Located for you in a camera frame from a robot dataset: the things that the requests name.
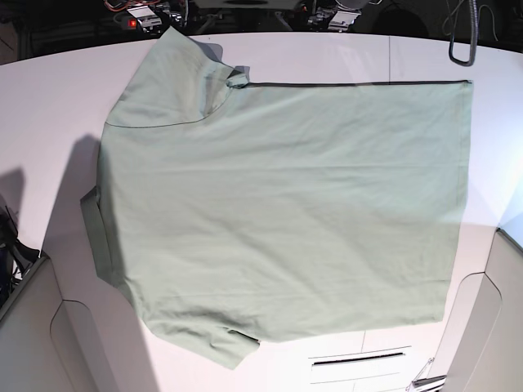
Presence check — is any light green T-shirt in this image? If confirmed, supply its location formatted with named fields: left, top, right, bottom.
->
left=81, top=29, right=473, bottom=369

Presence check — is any white slotted vent panel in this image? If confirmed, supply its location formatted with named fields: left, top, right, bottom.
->
left=311, top=346, right=412, bottom=384

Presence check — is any left beige side cabinet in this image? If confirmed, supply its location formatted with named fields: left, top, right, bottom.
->
left=0, top=251, right=160, bottom=392

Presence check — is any beige side cabinet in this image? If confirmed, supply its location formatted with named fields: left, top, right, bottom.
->
left=430, top=229, right=522, bottom=391
left=0, top=251, right=160, bottom=392

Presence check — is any right beige side cabinet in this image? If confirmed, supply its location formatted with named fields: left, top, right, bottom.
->
left=430, top=229, right=522, bottom=391

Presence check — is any black power strip red switch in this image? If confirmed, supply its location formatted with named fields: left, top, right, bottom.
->
left=113, top=12, right=184, bottom=35

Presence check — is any metal clip bracket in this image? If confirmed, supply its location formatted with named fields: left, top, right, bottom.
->
left=405, top=358, right=447, bottom=392

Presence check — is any black cables bundle left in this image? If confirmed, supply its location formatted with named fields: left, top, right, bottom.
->
left=0, top=203, right=42, bottom=299

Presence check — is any grey flexible hose loop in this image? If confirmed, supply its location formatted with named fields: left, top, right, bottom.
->
left=448, top=0, right=480, bottom=67

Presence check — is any grey cable loops background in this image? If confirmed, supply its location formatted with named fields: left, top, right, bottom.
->
left=441, top=1, right=501, bottom=42

